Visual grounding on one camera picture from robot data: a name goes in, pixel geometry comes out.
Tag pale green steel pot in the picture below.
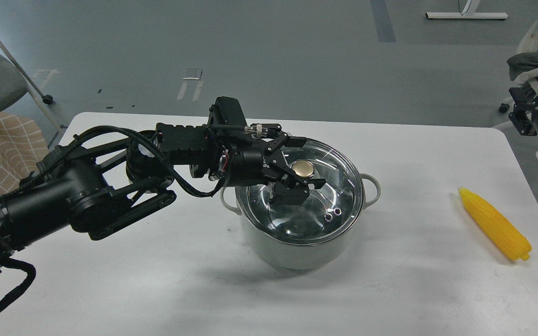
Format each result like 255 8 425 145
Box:
220 173 382 270

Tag white desk foot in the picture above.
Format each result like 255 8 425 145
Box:
425 0 509 21

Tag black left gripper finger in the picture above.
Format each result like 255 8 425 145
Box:
269 161 326 206
264 135 308 157

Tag yellow corn cob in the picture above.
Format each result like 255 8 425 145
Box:
458 187 532 261

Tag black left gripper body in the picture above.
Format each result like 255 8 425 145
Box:
223 140 281 187

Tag glass pot lid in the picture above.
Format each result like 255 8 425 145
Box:
234 139 365 245

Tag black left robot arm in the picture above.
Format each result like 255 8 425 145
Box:
0 97 326 313

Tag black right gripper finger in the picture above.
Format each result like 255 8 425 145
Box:
509 87 538 136

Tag beige checkered cloth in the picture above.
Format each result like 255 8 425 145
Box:
0 112 49 196

